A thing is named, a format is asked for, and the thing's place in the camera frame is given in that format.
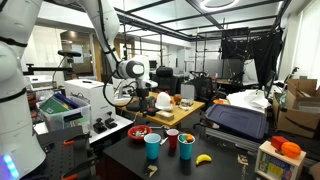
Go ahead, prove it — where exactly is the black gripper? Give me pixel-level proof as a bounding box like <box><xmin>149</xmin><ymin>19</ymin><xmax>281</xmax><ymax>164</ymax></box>
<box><xmin>135</xmin><ymin>87</ymin><xmax>150</xmax><ymax>114</ymax></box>

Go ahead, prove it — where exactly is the red plastic bowl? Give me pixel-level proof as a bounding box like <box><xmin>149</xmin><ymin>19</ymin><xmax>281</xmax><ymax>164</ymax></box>
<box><xmin>127</xmin><ymin>124</ymin><xmax>153</xmax><ymax>143</ymax></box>

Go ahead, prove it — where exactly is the teal plastic cup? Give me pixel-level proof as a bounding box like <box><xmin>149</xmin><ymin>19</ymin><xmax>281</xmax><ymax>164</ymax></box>
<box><xmin>177</xmin><ymin>133</ymin><xmax>196</xmax><ymax>161</ymax></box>
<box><xmin>143</xmin><ymin>132</ymin><xmax>162</xmax><ymax>161</ymax></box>

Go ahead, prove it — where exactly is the red plastic cup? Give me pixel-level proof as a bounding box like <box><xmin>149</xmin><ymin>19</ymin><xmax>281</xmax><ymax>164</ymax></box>
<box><xmin>166</xmin><ymin>128</ymin><xmax>180</xmax><ymax>150</ymax></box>

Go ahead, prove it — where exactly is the orange bowl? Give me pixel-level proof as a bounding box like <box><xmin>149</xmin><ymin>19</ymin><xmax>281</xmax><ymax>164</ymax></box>
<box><xmin>212</xmin><ymin>98</ymin><xmax>230</xmax><ymax>105</ymax></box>

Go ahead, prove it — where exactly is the black rounded object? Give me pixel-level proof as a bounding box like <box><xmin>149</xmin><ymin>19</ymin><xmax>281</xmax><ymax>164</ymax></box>
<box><xmin>125</xmin><ymin>100</ymin><xmax>141</xmax><ymax>113</ymax></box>

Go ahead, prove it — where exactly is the black box red label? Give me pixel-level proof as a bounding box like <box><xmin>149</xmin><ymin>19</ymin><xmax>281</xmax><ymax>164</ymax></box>
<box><xmin>145</xmin><ymin>106</ymin><xmax>160</xmax><ymax>117</ymax></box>

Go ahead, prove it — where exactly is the black cylinder speaker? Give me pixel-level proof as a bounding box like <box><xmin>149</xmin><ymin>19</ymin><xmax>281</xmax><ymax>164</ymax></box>
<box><xmin>148</xmin><ymin>95</ymin><xmax>157</xmax><ymax>109</ymax></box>

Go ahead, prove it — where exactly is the white plush chicken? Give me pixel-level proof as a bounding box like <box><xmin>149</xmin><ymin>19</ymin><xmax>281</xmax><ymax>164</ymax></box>
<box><xmin>154</xmin><ymin>91</ymin><xmax>175</xmax><ymax>112</ymax></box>

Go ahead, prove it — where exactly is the small brown cardboard box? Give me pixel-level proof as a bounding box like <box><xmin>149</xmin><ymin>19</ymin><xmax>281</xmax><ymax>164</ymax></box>
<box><xmin>155</xmin><ymin>110</ymin><xmax>176</xmax><ymax>122</ymax></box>

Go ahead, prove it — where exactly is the black office chair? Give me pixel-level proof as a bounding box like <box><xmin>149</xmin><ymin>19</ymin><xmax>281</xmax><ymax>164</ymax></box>
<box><xmin>150</xmin><ymin>66</ymin><xmax>180</xmax><ymax>97</ymax></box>

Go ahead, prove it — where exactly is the brown ball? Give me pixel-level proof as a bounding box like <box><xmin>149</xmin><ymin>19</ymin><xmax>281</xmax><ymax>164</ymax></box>
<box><xmin>172</xmin><ymin>93</ymin><xmax>183</xmax><ymax>104</ymax></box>

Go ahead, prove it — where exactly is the black toggle clamp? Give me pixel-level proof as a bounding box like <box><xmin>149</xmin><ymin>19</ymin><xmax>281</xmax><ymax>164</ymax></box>
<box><xmin>92</xmin><ymin>117</ymin><xmax>108</xmax><ymax>135</ymax></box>
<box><xmin>104</xmin><ymin>111</ymin><xmax>119</xmax><ymax>130</ymax></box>

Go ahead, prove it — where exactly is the white plastic spoon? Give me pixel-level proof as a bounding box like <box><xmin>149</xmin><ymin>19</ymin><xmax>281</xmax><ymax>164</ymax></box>
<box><xmin>159</xmin><ymin>135</ymin><xmax>170</xmax><ymax>147</ymax></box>

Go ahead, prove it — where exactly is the clear plastic container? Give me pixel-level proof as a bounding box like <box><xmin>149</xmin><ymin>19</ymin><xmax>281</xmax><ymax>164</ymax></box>
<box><xmin>178</xmin><ymin>97</ymin><xmax>195</xmax><ymax>111</ymax></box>

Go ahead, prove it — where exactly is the background computer monitor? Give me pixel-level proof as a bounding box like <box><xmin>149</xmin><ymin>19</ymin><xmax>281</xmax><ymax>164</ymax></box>
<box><xmin>148</xmin><ymin>59</ymin><xmax>159</xmax><ymax>71</ymax></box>

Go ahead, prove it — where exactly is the wooden desk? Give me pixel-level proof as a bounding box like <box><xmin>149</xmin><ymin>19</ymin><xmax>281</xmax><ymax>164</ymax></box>
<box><xmin>114</xmin><ymin>89</ymin><xmax>206</xmax><ymax>129</ymax></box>

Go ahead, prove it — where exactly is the white cardboard box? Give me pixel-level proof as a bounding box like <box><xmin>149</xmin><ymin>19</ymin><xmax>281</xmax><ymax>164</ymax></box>
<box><xmin>63</xmin><ymin>78</ymin><xmax>116</xmax><ymax>127</ymax></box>

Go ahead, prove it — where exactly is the black mesh chair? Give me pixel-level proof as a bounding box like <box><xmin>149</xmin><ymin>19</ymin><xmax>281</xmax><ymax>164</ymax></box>
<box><xmin>189</xmin><ymin>70</ymin><xmax>218</xmax><ymax>101</ymax></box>

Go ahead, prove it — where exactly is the torn yellowish paper scrap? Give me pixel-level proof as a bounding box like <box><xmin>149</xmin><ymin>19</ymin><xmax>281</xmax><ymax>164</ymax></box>
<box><xmin>145</xmin><ymin>163</ymin><xmax>160</xmax><ymax>178</ymax></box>

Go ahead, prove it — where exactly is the blue folder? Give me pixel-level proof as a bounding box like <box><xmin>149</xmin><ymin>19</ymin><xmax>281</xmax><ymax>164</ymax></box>
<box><xmin>52</xmin><ymin>91</ymin><xmax>82</xmax><ymax>111</ymax></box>

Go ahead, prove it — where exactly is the yellow toy banana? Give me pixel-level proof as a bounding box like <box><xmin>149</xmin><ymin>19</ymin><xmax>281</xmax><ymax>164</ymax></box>
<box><xmin>195</xmin><ymin>153</ymin><xmax>213</xmax><ymax>167</ymax></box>

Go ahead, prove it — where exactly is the clear plastic storage bin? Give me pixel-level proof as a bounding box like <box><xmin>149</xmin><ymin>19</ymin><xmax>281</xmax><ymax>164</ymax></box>
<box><xmin>35</xmin><ymin>92</ymin><xmax>92</xmax><ymax>133</ymax></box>

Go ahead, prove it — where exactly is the green book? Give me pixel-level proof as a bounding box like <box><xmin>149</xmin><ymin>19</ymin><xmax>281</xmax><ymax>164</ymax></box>
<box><xmin>38</xmin><ymin>96</ymin><xmax>70</xmax><ymax>115</ymax></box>

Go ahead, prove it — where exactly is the dark plastic bin lid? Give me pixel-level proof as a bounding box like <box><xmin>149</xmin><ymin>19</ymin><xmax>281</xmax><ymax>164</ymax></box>
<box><xmin>204</xmin><ymin>103</ymin><xmax>270</xmax><ymax>141</ymax></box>

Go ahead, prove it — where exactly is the black pegboard stand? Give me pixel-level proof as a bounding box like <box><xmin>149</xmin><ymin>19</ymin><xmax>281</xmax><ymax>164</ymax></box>
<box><xmin>33</xmin><ymin>125</ymin><xmax>103</xmax><ymax>180</ymax></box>

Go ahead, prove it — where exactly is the white paper pile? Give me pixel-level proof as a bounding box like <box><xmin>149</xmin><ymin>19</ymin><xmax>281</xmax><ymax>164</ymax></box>
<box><xmin>226</xmin><ymin>88</ymin><xmax>272</xmax><ymax>114</ymax></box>

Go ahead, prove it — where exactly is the round ceiling light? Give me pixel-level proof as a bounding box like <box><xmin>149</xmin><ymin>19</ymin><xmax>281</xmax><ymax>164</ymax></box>
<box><xmin>199</xmin><ymin>0</ymin><xmax>241</xmax><ymax>12</ymax></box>

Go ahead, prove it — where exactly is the black hanging backdrop cloth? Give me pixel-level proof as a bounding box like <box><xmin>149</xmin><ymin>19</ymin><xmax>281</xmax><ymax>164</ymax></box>
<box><xmin>220</xmin><ymin>27</ymin><xmax>285</xmax><ymax>90</ymax></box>

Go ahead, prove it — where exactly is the red toy block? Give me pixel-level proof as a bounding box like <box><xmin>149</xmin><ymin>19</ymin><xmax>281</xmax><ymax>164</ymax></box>
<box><xmin>270</xmin><ymin>135</ymin><xmax>290</xmax><ymax>152</ymax></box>

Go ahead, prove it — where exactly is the wooden toy box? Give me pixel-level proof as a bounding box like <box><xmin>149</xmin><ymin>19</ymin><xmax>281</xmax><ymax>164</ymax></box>
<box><xmin>254</xmin><ymin>140</ymin><xmax>308</xmax><ymax>180</ymax></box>

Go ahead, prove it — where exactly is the large cardboard box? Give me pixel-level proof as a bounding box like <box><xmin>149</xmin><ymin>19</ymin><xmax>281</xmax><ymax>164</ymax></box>
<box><xmin>272</xmin><ymin>94</ymin><xmax>320</xmax><ymax>140</ymax></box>

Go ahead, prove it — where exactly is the orange toy ball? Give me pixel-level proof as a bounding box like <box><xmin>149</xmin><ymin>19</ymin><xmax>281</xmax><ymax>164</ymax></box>
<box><xmin>281</xmin><ymin>141</ymin><xmax>303</xmax><ymax>160</ymax></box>

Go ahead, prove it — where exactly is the open cardboard box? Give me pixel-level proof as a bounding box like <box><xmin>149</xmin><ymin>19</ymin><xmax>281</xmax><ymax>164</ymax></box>
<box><xmin>287</xmin><ymin>78</ymin><xmax>320</xmax><ymax>100</ymax></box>

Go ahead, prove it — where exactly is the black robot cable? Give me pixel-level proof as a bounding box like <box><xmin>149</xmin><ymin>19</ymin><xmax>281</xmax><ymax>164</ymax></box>
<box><xmin>101</xmin><ymin>0</ymin><xmax>135</xmax><ymax>109</ymax></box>

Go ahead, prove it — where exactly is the orange handled clamp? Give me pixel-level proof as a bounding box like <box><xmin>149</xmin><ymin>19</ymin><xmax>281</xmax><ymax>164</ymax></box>
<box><xmin>60</xmin><ymin>155</ymin><xmax>98</xmax><ymax>180</ymax></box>
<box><xmin>62</xmin><ymin>132</ymin><xmax>90</xmax><ymax>147</ymax></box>

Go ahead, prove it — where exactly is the metal frame table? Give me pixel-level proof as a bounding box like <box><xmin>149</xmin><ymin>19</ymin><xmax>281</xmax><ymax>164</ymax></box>
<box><xmin>203</xmin><ymin>127</ymin><xmax>268</xmax><ymax>154</ymax></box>

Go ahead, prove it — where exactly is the black camera on stand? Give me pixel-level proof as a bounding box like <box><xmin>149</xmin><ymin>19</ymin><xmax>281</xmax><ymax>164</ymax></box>
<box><xmin>23</xmin><ymin>49</ymin><xmax>83</xmax><ymax>76</ymax></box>

